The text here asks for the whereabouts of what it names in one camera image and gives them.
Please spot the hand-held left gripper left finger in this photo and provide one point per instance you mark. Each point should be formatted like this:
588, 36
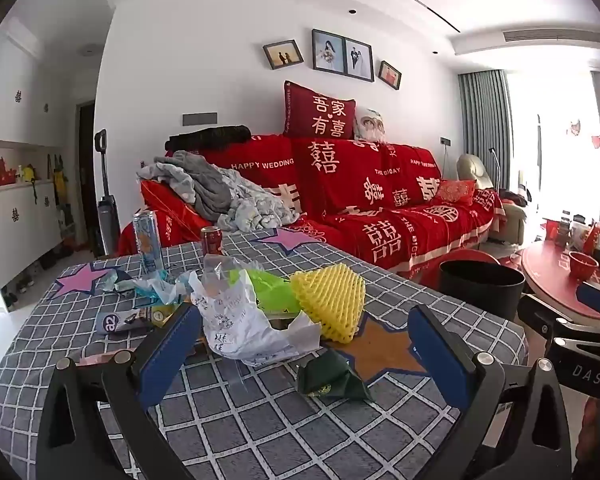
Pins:
167, 355

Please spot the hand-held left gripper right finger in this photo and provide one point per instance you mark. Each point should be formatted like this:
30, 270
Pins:
437, 355

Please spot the white and blue snack packet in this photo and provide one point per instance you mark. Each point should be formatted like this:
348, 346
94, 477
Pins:
115, 321

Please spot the teal wrapper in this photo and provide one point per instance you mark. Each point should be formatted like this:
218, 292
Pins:
155, 287

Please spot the white paper bag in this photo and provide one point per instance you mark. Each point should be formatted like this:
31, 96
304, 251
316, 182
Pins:
235, 320

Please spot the black trash bin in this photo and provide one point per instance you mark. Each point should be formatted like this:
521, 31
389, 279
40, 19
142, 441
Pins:
480, 290

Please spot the pale green wrapper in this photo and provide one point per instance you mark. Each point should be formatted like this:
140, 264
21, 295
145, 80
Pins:
109, 280

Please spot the clear plastic bottle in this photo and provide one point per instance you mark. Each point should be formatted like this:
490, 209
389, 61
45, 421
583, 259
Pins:
220, 270

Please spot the dark green triangular wrapper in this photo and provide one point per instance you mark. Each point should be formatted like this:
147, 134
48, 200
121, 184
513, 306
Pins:
330, 380

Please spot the yellow foam fruit net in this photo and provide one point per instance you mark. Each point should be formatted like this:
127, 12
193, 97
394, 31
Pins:
330, 300

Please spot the green plastic wrapper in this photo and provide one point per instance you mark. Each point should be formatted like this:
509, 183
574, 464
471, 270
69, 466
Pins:
272, 292

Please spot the person's right hand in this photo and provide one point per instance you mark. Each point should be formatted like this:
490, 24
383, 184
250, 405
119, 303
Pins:
592, 420

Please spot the red bowl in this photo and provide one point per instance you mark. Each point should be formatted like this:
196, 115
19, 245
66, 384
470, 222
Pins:
583, 265

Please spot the red round table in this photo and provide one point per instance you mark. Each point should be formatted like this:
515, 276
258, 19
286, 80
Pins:
550, 265

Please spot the group of small containers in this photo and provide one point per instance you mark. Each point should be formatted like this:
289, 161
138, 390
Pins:
580, 235

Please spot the tall silver drink can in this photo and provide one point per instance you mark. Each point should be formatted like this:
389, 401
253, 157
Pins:
146, 242

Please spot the red drink can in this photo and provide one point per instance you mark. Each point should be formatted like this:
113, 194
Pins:
211, 241

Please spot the grey checked star tablecloth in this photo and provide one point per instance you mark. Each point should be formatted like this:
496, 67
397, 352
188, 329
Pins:
280, 435

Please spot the upright vacuum cleaner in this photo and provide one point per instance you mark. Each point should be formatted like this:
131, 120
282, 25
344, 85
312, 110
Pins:
107, 220

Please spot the floor lamp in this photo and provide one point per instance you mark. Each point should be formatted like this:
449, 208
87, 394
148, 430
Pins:
497, 170

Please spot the small red embroidered cushion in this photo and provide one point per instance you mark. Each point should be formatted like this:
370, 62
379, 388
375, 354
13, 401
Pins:
452, 192

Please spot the beige armchair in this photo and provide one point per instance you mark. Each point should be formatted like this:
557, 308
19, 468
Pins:
475, 167

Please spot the grey fleece blanket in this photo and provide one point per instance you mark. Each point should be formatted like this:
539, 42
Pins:
200, 185

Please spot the red covered sofa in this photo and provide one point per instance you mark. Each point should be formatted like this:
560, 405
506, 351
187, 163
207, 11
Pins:
360, 180

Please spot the white cabinet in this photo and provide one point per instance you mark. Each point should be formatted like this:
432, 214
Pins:
15, 230

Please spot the dark door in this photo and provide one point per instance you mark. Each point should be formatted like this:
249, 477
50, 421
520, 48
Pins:
86, 170

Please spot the black cloth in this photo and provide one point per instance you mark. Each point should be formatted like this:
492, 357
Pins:
210, 136

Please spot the yellow toy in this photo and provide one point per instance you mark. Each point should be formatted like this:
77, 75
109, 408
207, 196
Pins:
28, 174

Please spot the white cartoon cushion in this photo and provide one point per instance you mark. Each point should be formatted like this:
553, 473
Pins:
370, 125

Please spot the ceiling air vent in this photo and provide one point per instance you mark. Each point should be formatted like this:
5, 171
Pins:
555, 37

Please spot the large red printed cushion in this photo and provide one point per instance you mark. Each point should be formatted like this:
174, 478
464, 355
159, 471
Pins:
322, 110

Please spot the grey wall panel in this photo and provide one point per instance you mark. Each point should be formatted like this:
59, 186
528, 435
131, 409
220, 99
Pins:
200, 119

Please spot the small red photo frame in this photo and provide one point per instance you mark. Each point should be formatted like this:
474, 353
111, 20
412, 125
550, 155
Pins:
389, 75

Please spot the couple photo frame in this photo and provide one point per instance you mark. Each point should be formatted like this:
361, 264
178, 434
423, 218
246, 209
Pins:
358, 59

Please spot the sunset photo frame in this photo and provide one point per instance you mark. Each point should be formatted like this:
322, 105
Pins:
282, 55

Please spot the bride photo frame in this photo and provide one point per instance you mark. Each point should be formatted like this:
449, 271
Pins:
328, 51

